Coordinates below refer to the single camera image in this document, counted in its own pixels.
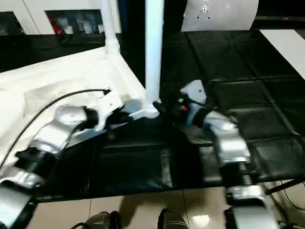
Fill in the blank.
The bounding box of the white glass door cabinet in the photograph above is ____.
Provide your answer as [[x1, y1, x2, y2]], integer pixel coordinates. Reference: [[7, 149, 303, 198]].
[[0, 0, 122, 36]]

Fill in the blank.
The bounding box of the black metal stand bar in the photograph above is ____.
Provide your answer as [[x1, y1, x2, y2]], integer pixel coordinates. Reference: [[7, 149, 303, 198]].
[[265, 177, 305, 195]]

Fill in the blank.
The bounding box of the black box with gold label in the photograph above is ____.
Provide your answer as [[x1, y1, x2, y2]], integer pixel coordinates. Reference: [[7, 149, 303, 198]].
[[120, 0, 188, 33]]

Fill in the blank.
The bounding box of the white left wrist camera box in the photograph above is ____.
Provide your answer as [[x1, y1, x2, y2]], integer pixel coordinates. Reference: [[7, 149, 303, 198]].
[[95, 92, 125, 132]]

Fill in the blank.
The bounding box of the thin floor cable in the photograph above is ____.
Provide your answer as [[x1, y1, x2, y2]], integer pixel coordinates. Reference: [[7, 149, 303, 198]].
[[278, 181, 305, 208]]

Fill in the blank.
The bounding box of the white plastic table leg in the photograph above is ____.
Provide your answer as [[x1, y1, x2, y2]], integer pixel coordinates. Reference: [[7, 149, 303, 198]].
[[144, 0, 165, 113], [100, 0, 120, 55]]

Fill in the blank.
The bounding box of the flat white board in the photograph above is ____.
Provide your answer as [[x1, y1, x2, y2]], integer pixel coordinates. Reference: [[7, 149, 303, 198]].
[[259, 29, 305, 80]]

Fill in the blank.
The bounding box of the white plastic table top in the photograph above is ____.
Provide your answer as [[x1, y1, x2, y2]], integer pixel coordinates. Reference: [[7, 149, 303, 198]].
[[0, 45, 160, 167]]

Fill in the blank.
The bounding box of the grey left robot foot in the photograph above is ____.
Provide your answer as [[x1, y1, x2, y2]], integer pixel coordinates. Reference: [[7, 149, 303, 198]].
[[84, 211, 120, 229]]

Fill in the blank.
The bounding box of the black monitor with red logo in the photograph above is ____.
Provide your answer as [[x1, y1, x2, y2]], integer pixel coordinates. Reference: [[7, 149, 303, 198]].
[[254, 15, 305, 22]]

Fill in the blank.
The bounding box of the black work mat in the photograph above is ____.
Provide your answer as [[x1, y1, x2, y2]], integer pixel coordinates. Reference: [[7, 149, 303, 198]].
[[0, 30, 305, 200]]

